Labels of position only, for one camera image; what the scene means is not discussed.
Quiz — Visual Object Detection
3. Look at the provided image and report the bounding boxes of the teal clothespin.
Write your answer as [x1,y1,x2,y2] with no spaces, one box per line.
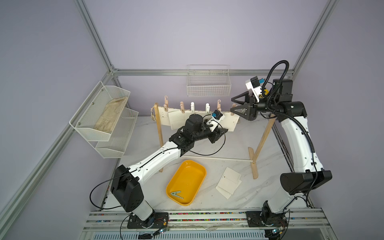
[171,191,183,199]

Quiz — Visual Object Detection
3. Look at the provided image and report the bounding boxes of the white wire wall basket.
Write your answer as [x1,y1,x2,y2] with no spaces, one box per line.
[187,65,232,97]

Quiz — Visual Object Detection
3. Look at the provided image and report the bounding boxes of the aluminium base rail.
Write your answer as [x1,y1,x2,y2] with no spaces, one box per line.
[80,208,337,240]

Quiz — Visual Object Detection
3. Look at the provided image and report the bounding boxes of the yellow plastic tray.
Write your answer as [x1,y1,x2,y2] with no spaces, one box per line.
[166,160,207,206]

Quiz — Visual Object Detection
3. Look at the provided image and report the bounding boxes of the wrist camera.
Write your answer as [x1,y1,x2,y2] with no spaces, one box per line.
[246,76,265,103]
[206,110,225,132]

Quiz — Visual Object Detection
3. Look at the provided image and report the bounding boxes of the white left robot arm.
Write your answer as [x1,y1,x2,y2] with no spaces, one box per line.
[111,110,228,222]

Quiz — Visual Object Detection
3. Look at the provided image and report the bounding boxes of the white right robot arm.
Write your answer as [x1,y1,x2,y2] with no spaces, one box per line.
[230,60,332,228]

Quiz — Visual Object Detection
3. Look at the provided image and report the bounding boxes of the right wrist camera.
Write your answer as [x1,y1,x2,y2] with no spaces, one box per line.
[246,76,265,103]

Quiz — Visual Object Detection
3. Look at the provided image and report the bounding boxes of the beige cloth in basket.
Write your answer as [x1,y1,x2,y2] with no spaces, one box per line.
[94,97,129,134]

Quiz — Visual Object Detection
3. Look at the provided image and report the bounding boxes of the wooden clothesline rack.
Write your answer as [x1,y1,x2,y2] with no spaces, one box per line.
[151,102,277,180]

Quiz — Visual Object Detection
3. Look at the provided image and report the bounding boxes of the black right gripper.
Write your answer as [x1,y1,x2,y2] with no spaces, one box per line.
[231,92,278,122]

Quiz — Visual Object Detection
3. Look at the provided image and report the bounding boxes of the white mesh shelf basket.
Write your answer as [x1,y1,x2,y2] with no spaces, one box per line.
[69,82,139,159]

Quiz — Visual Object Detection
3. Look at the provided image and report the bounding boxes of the white clothespin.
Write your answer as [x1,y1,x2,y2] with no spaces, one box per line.
[191,102,195,114]
[205,103,210,114]

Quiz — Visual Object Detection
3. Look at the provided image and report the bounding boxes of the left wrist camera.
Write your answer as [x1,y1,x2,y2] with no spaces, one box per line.
[206,110,225,132]

